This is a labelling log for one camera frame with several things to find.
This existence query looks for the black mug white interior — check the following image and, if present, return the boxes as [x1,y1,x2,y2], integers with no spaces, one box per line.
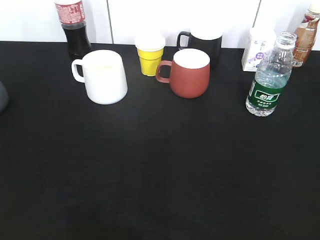
[176,26,223,69]

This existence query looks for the red ceramic mug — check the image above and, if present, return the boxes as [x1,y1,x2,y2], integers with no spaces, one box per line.
[155,48,210,99]

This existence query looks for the white ceramic mug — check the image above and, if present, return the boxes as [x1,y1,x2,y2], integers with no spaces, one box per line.
[71,49,128,105]

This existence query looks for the clear water bottle green label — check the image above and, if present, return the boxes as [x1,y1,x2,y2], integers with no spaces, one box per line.
[245,31,297,117]

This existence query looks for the cola bottle red label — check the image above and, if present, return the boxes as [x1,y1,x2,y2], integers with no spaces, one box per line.
[54,0,92,61]

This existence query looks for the white blueberry milk carton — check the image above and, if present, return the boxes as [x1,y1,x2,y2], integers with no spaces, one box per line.
[241,27,276,72]

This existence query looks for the brown drink bottle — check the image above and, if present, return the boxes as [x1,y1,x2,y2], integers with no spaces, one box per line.
[292,0,320,68]

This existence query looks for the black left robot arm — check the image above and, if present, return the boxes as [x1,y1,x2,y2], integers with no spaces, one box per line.
[0,81,9,113]

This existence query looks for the yellow paper cup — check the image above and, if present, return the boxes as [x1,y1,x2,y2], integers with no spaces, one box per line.
[134,33,166,77]

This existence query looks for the black tablecloth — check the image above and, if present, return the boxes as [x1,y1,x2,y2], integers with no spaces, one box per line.
[0,41,320,240]

